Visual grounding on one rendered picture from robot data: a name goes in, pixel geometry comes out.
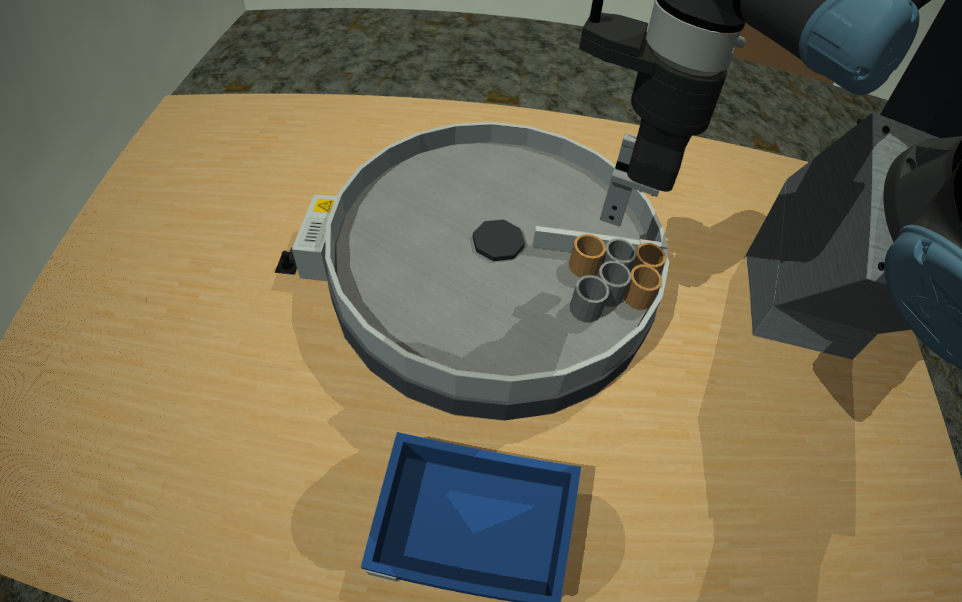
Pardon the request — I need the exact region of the grey metal sleeve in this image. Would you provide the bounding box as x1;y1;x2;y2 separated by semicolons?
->
601;238;636;271
597;261;631;307
570;275;609;323

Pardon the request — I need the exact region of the grey round turntable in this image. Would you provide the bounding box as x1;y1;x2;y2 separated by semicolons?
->
275;122;669;421

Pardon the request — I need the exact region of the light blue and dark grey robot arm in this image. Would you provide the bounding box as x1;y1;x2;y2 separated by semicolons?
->
657;0;962;370

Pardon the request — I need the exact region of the bronze bushing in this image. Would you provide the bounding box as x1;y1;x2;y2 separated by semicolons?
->
624;265;662;310
631;243;666;273
569;234;606;278

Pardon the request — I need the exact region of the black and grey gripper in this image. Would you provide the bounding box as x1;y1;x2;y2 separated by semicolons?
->
579;0;746;227

